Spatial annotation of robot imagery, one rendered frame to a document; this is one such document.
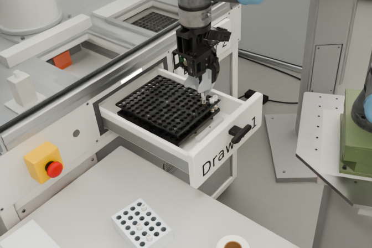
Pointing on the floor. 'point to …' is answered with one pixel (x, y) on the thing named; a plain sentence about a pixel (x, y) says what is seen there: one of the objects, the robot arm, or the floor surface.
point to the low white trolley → (122, 159)
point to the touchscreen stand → (313, 73)
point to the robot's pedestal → (325, 219)
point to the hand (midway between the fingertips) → (204, 89)
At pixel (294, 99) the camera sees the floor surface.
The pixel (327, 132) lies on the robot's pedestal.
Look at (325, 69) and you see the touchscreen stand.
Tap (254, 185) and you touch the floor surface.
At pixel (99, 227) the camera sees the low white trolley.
